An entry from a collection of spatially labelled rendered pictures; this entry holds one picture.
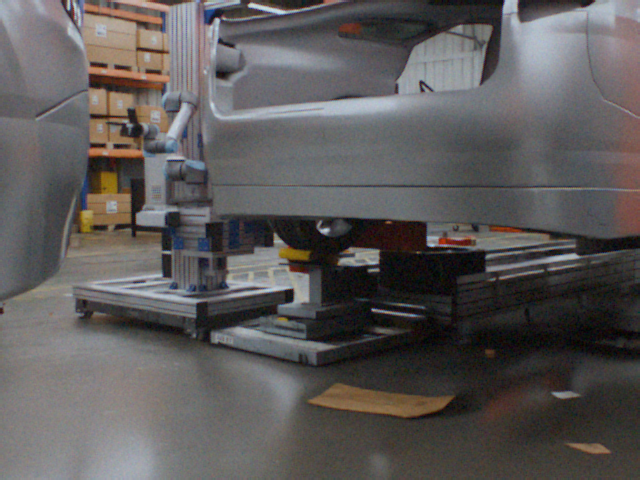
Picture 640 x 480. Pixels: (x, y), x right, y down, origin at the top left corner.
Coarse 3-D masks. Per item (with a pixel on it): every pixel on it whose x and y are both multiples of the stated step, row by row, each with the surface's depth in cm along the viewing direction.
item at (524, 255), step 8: (504, 248) 639; (512, 248) 653; (520, 248) 662; (528, 248) 672; (536, 248) 682; (488, 256) 623; (496, 256) 631; (504, 256) 639; (512, 256) 648; (520, 256) 659; (528, 256) 668; (536, 256) 677; (360, 264) 515; (368, 264) 516; (376, 264) 528; (488, 264) 622; (376, 272) 524
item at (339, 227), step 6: (312, 222) 459; (330, 222) 469; (336, 222) 467; (342, 222) 464; (324, 228) 467; (330, 228) 464; (336, 228) 462; (342, 228) 459; (348, 228) 456; (354, 228) 456; (324, 234) 458; (330, 234) 455; (336, 234) 453; (342, 234) 451; (348, 234) 452
